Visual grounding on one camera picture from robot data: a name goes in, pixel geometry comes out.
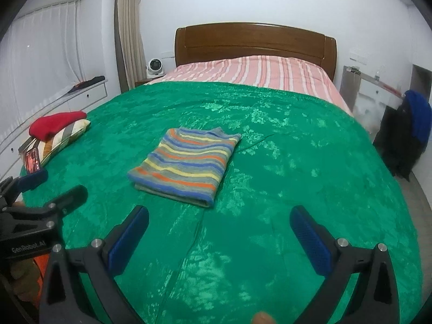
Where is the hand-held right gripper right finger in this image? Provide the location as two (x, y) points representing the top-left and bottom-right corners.
(289, 204), (400, 324)

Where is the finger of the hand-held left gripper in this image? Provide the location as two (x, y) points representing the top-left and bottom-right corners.
(0, 168), (48, 206)
(0, 185), (89, 235)

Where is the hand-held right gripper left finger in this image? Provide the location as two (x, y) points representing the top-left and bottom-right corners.
(39, 205), (151, 324)

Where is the striped knit sweater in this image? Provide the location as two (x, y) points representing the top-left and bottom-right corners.
(127, 126), (242, 209)

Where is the person's left hand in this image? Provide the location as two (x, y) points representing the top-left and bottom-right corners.
(7, 258), (43, 306)

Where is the person's right hand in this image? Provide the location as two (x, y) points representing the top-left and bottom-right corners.
(253, 311), (275, 324)

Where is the red packet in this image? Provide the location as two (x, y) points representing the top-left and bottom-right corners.
(21, 148), (42, 173)

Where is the orange cloth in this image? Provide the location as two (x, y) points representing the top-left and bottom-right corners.
(32, 253), (52, 298)

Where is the green floral blanket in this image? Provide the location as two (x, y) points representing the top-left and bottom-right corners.
(18, 81), (424, 324)

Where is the striped folded garment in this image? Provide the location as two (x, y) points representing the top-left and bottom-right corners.
(18, 119), (92, 167)

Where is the red cloth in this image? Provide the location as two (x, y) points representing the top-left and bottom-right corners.
(29, 111), (87, 141)

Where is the white window cabinet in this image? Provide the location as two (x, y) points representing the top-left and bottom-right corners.
(0, 76), (109, 179)

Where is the black flat object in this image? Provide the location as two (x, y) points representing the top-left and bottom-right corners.
(67, 76), (105, 94)

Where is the white sheer curtain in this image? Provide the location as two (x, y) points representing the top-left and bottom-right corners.
(0, 0), (85, 132)

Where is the white plastic bag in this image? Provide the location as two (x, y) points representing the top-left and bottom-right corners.
(354, 97), (386, 133)

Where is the wooden nightstand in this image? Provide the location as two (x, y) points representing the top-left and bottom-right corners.
(134, 76), (166, 88)

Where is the small white fan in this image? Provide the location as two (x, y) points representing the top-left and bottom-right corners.
(146, 58), (166, 76)

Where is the white desk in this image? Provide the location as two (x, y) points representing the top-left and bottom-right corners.
(339, 66), (406, 136)

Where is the blue garment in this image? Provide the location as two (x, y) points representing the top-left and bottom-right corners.
(403, 89), (432, 142)

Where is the beige curtain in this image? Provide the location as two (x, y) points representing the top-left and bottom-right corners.
(115, 0), (146, 93)

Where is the pink striped bedsheet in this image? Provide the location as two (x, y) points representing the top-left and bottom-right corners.
(145, 55), (354, 115)

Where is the white wardrobe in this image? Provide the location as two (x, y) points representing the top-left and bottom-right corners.
(407, 7), (432, 95)

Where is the brown wooden headboard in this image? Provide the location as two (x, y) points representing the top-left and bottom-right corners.
(175, 22), (337, 82)

